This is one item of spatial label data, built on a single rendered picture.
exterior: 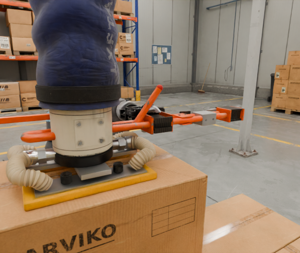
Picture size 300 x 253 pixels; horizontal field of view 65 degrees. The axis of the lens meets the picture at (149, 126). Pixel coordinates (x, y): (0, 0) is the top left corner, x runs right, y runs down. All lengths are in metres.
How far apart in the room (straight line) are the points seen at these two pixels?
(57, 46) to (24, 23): 7.38
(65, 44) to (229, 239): 1.05
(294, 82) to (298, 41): 3.25
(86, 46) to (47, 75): 0.11
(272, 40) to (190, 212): 10.50
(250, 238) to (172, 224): 0.62
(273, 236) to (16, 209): 1.10
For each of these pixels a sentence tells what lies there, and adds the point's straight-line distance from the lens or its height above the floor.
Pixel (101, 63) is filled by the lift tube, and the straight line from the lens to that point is 0.60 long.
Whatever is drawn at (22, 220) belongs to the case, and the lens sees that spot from 0.58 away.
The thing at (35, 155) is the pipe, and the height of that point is 1.09.
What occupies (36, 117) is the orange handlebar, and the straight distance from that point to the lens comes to 0.94.
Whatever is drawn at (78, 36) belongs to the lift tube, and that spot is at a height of 1.38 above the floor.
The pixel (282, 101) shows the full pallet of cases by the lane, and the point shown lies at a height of 0.34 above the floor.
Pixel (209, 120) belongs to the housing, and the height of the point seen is 1.12.
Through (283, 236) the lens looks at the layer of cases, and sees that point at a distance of 1.37.
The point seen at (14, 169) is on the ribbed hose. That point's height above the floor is 1.09.
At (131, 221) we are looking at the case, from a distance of 0.65.
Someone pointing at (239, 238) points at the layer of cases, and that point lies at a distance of 1.27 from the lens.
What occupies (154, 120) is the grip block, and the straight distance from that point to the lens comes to 0.75.
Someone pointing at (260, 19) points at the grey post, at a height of 1.93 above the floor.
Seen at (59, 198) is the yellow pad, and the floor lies 1.02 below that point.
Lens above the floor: 1.32
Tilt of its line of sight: 15 degrees down
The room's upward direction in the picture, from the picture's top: straight up
